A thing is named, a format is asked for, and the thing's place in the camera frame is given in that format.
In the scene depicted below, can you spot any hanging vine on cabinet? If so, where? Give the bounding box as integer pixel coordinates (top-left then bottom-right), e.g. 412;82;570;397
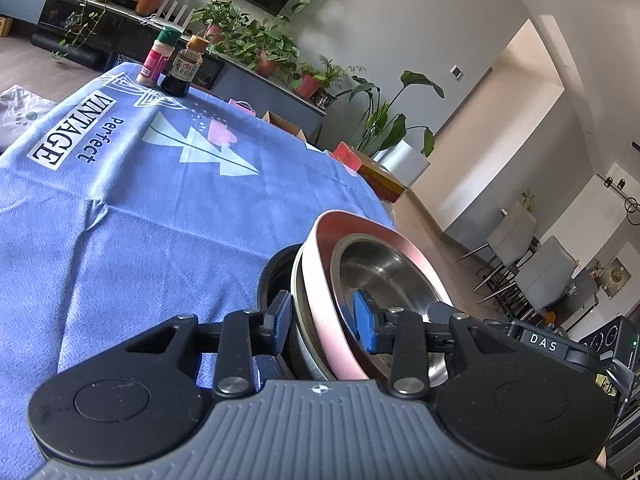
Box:
52;2;109;62

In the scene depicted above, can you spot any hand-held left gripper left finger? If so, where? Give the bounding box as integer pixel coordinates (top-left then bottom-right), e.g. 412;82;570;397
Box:
122;290;293;400

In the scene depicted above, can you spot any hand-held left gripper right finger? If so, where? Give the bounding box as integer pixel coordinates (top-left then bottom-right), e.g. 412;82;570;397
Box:
351;287;511;400

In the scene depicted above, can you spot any soy sauce bottle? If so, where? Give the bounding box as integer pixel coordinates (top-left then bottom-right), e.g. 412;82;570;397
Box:
160;35;210;99

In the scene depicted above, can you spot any black rolled mat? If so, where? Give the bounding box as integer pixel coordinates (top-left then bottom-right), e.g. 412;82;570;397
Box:
30;30;104;69

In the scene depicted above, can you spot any blue printed tablecloth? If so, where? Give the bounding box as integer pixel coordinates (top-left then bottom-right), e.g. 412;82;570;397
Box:
0;62;401;480

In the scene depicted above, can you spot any spice shaker with green lid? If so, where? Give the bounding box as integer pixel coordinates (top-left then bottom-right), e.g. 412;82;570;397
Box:
136;26;181;89

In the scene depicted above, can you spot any small white picket fence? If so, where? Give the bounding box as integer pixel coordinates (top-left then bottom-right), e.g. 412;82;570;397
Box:
158;0;194;29

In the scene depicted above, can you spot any open brown cardboard box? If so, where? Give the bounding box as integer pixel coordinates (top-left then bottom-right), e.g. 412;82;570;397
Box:
261;111;309;142

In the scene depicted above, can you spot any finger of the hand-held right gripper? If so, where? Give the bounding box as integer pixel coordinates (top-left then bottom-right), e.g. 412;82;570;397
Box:
426;300;521;342

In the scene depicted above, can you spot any stainless steel bowl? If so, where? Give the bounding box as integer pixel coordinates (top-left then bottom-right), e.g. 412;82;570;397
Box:
331;234;454;389

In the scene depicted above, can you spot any red cardboard box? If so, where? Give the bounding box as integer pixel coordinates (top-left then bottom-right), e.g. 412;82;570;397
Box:
331;141;409;205

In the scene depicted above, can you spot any framed picture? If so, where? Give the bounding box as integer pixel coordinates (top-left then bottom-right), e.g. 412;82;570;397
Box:
601;258;634;301

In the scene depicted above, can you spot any pink bowl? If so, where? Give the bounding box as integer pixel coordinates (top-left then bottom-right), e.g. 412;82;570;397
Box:
302;211;456;384

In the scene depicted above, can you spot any black wall lamp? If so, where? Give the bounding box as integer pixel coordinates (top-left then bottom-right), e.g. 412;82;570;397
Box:
597;172;640;227

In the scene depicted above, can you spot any grey television cabinet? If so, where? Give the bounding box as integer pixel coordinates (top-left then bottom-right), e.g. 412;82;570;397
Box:
0;0;327;137

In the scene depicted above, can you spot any black plastic bowl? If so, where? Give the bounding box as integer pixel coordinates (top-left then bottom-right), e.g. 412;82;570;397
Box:
256;245;312;382

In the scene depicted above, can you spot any large white plant pot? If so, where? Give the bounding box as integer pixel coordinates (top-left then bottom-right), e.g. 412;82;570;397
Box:
374;139;432;189

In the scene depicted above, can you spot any pale green plate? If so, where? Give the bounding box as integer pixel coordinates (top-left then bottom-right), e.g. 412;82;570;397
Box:
291;244;337;382

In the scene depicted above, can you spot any tall broad-leaf plant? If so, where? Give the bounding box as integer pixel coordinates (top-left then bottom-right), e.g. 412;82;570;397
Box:
334;71;446;159

